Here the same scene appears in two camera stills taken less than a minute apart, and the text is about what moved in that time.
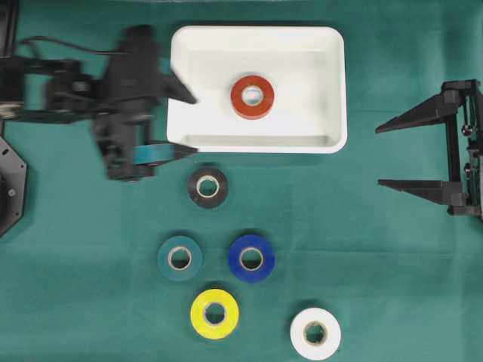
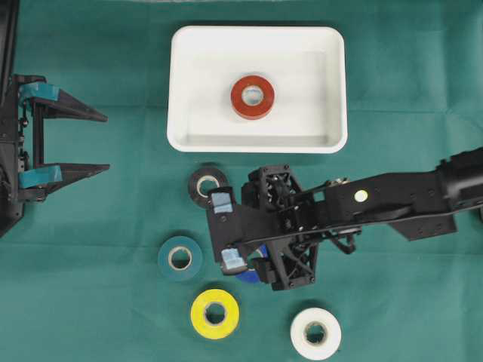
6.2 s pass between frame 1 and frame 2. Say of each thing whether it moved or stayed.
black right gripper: moved
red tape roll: stayed
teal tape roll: stayed
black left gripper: moved
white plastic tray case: stayed
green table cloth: stayed
